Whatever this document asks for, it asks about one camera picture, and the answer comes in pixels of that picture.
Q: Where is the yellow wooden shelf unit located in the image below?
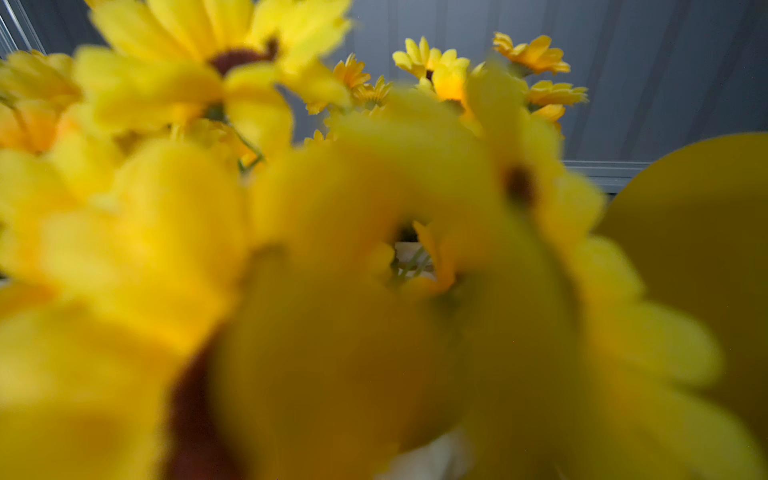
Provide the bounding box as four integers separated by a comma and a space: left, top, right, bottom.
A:
598, 132, 767, 445

